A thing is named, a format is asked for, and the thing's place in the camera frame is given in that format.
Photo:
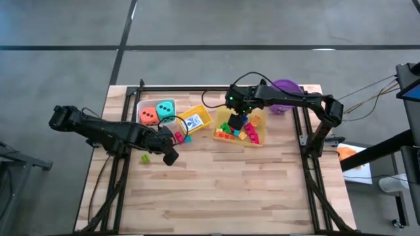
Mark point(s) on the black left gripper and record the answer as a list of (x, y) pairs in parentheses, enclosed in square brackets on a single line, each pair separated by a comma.
[(164, 139)]

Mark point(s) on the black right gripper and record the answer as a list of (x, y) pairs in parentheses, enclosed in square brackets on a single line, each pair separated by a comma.
[(243, 98)]

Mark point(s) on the blue toy brick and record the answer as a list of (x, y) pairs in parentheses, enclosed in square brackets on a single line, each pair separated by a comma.
[(245, 118)]

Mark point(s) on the small sky-blue toy brick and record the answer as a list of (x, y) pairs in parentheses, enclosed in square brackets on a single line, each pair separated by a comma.
[(236, 133)]

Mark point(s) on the orange long toy brick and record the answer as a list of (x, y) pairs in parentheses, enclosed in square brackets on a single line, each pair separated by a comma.
[(225, 135)]

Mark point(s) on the red stepped toy brick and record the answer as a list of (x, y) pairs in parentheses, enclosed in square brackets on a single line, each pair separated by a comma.
[(252, 132)]

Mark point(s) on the red rectangular toy brick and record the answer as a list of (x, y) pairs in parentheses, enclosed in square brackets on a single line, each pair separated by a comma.
[(179, 137)]

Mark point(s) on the light green toy brick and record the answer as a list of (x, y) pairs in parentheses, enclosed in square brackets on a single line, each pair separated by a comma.
[(145, 159)]

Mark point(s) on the orange foam die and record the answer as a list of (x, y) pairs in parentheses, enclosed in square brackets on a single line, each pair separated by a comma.
[(149, 116)]

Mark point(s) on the teal foam die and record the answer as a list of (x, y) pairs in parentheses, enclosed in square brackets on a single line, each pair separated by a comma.
[(165, 110)]

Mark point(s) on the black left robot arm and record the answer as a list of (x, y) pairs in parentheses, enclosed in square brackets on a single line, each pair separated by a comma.
[(105, 131)]

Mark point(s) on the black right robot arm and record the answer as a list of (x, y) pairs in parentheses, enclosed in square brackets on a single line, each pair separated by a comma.
[(311, 105)]

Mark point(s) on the translucent yellow bin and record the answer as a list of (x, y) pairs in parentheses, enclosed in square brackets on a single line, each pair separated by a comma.
[(220, 116)]

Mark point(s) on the small teal toy brick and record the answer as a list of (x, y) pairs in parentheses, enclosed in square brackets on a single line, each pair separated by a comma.
[(188, 139)]

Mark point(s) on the yellow mesh basket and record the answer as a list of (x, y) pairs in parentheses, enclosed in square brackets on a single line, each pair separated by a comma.
[(205, 114)]

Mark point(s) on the white plastic bin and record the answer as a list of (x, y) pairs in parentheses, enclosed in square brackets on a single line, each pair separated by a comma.
[(139, 108)]

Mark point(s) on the purple monster bucket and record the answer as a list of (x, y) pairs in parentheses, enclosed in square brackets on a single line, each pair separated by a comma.
[(285, 86)]

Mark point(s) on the orange crumpled object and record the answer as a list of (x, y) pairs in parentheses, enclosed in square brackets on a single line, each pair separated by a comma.
[(346, 153)]

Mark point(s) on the white paper sheet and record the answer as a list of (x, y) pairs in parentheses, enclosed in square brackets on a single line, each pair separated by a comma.
[(361, 170)]

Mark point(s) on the black diagonal stand bar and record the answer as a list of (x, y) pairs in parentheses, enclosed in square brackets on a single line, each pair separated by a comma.
[(377, 152)]

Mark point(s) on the white rounded object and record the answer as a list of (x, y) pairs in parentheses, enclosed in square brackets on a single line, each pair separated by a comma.
[(393, 183)]

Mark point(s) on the black workstation stand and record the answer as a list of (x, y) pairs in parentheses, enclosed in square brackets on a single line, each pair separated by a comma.
[(410, 131)]

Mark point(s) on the blue lit screen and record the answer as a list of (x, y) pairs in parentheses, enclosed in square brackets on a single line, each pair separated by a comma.
[(410, 91)]

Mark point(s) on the black caster wheel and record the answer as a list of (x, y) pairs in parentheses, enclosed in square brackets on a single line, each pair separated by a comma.
[(397, 223)]

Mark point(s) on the grey metal table frame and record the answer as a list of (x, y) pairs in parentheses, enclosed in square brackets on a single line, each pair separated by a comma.
[(19, 164)]

